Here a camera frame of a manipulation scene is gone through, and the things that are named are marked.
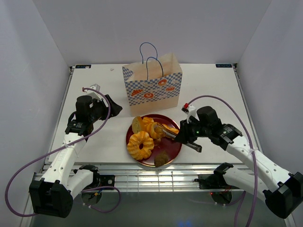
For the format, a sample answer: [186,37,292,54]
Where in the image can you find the brown chocolate bread lump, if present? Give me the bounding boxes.
[154,151,169,167]

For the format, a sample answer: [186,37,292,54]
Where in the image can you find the right blue corner label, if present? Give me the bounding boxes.
[215,64,232,68]

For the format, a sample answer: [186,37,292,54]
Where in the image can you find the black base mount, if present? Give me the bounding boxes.
[194,174,237,189]
[92,174,116,187]

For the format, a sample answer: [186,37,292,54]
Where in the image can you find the aluminium frame rail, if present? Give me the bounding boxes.
[93,163,219,192]

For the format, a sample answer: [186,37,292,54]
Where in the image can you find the twisted bread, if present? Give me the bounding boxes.
[143,117,179,134]

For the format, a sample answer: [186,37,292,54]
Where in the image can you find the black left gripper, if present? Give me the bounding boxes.
[89,95,123,122]

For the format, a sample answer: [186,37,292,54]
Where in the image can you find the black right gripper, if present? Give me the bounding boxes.
[174,117,210,144]

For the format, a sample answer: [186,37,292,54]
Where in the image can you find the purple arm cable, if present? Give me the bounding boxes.
[188,95,258,227]
[4,87,122,218]

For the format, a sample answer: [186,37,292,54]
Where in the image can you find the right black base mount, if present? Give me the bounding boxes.
[194,174,237,189]

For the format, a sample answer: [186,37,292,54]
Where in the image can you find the metal serving tongs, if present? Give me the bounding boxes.
[154,122,202,153]

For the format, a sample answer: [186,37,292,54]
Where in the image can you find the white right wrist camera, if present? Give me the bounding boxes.
[181,103,197,123]

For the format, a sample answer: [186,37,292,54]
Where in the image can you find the small striped croissant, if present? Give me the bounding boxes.
[145,122,165,140]

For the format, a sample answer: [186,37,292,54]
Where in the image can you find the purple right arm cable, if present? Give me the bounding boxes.
[188,95,258,227]

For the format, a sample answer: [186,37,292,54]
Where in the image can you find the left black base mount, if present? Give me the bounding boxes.
[92,174,116,187]

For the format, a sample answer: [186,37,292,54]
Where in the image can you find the checkered paper bag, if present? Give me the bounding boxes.
[122,53,183,116]

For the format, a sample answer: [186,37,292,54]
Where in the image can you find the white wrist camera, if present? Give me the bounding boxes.
[181,103,197,123]
[82,84,102,100]

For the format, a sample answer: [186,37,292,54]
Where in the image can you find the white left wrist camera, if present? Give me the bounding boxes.
[82,84,102,100]

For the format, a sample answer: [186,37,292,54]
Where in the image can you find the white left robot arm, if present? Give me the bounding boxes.
[29,91,123,218]

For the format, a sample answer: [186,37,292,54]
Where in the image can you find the left blue corner label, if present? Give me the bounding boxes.
[75,64,91,69]

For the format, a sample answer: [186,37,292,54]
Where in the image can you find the blue corner label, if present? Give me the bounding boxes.
[75,64,91,69]
[215,64,232,68]

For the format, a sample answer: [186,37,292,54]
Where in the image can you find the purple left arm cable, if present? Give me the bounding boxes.
[4,87,122,218]

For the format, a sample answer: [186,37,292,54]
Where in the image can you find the red round plate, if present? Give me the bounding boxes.
[126,114,182,167]

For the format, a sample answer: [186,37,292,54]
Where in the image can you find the round glazed ring bread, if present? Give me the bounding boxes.
[127,131,154,160]

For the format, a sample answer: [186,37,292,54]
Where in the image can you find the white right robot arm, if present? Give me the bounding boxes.
[175,104,303,219]

